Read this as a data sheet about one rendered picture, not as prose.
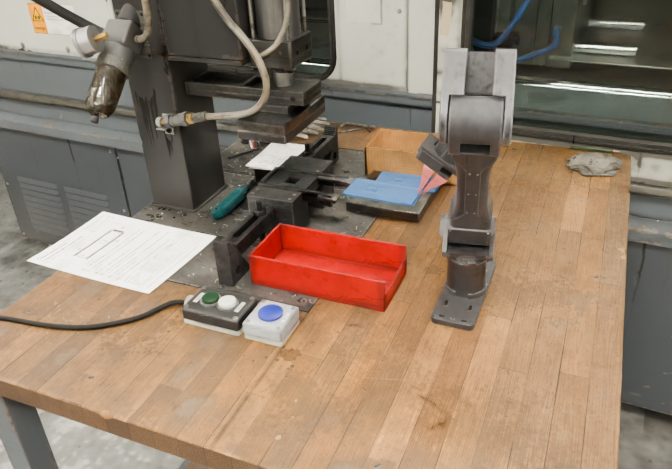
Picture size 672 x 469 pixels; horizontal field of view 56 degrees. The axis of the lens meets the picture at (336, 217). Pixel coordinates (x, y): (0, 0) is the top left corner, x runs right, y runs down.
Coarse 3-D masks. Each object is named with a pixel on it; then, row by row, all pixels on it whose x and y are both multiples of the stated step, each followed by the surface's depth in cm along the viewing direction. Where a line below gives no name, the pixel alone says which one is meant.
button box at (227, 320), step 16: (208, 288) 108; (176, 304) 108; (192, 304) 104; (208, 304) 103; (240, 304) 103; (256, 304) 105; (16, 320) 106; (32, 320) 106; (128, 320) 105; (192, 320) 104; (208, 320) 102; (224, 320) 100; (240, 320) 101
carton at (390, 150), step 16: (384, 128) 157; (368, 144) 148; (384, 144) 158; (400, 144) 157; (416, 144) 155; (368, 160) 149; (384, 160) 147; (400, 160) 146; (416, 160) 144; (432, 176) 144
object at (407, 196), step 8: (352, 184) 125; (360, 184) 125; (368, 184) 125; (376, 184) 125; (384, 184) 125; (392, 184) 125; (344, 192) 122; (352, 192) 122; (360, 192) 122; (368, 192) 122; (376, 192) 122; (384, 192) 122; (392, 192) 122; (400, 192) 122; (408, 192) 122; (416, 192) 122; (392, 200) 119; (400, 200) 119; (408, 200) 119; (416, 200) 119
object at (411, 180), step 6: (384, 174) 145; (390, 174) 144; (396, 174) 144; (402, 174) 144; (408, 174) 144; (378, 180) 142; (384, 180) 142; (390, 180) 142; (408, 180) 141; (414, 180) 141; (420, 180) 141; (414, 186) 139; (438, 186) 135; (432, 192) 136
